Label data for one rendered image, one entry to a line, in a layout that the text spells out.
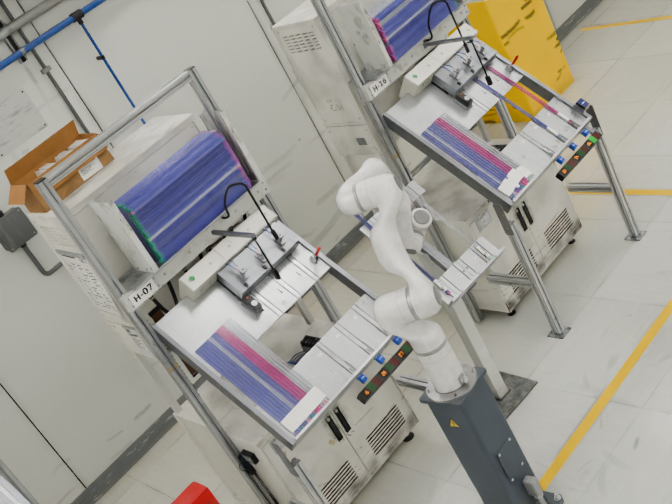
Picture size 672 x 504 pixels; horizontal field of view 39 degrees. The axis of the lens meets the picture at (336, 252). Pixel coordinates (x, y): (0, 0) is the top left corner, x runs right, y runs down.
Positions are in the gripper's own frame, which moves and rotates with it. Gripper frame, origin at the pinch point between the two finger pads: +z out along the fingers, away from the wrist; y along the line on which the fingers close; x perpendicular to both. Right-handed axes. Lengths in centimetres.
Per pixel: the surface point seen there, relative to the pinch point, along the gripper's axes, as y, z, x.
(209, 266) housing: 57, 9, -49
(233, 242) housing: 42, 10, -50
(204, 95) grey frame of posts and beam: 17, -19, -95
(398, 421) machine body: 27, 68, 45
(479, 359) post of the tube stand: -10, 43, 52
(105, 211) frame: 78, -15, -84
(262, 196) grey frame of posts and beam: 20, 8, -57
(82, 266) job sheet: 90, 16, -84
